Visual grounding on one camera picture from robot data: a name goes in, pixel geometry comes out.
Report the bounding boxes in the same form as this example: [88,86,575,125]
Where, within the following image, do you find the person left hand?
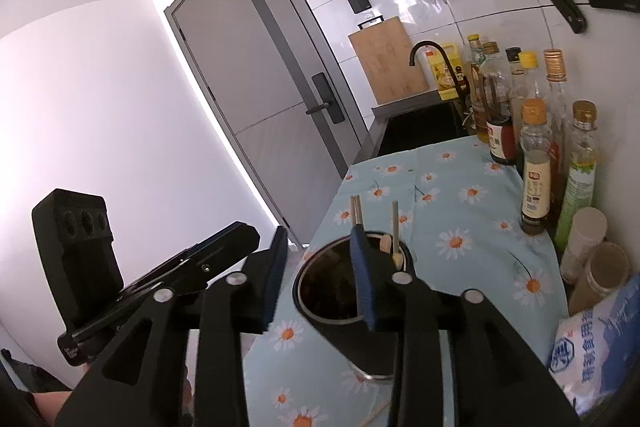
[32,391,72,426]

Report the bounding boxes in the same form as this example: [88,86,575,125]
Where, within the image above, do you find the blue white salt bag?
[548,274,639,416]

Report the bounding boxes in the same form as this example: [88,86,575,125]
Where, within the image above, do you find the black cylindrical utensil holder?
[292,236,396,381]

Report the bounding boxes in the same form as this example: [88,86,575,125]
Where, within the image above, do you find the brown lidded jar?
[568,242,631,315]

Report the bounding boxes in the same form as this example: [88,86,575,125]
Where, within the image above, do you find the daisy print tablecloth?
[244,136,567,426]

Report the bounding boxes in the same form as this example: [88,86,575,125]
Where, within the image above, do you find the beige lidded jar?
[560,207,608,285]

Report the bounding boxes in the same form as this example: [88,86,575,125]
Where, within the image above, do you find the grey door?
[165,0,369,246]

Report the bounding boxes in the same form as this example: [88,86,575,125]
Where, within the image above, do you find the green label bottle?
[554,100,599,253]

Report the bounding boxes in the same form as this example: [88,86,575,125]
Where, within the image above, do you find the dark soy sauce bottle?
[520,98,552,236]

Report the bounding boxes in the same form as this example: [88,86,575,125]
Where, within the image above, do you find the red label sauce bottle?
[483,76,518,165]

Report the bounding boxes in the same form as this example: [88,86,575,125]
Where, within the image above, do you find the black sink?
[370,91,470,157]

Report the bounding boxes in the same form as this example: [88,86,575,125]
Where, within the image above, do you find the wooden cutting board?
[348,16,428,105]

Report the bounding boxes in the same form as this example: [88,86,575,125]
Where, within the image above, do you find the yellow oil bottle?
[425,43,469,101]

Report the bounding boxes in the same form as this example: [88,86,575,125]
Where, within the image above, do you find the clear bottle gold cap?
[544,49,570,191]

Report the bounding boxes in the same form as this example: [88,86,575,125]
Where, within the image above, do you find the clear bottle yellow cap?
[518,51,546,100]

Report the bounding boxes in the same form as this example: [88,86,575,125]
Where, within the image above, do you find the black faucet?
[410,41,470,108]

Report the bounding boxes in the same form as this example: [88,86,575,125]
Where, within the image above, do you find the black tracker camera box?
[32,188,124,332]

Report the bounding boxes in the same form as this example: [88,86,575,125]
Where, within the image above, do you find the black door handle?
[306,72,345,124]

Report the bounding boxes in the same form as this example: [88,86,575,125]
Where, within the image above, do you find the black wall switch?
[347,0,371,14]

